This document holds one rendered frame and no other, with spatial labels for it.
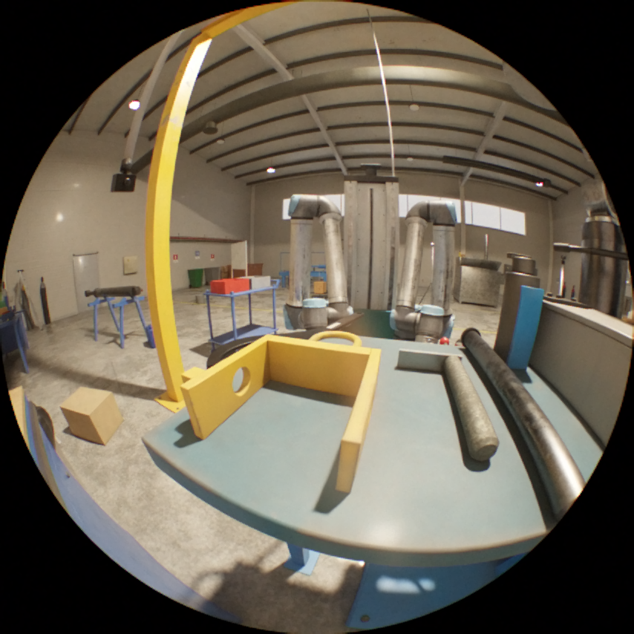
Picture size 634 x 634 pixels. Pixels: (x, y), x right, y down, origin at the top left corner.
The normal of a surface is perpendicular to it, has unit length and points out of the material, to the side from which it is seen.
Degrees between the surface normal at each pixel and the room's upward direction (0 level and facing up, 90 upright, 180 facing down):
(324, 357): 90
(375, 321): 90
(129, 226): 90
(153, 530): 0
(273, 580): 0
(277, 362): 90
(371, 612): 0
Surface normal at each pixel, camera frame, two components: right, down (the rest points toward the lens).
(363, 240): -0.20, 0.24
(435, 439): 0.01, -0.97
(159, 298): 0.94, 0.09
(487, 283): -0.41, 0.22
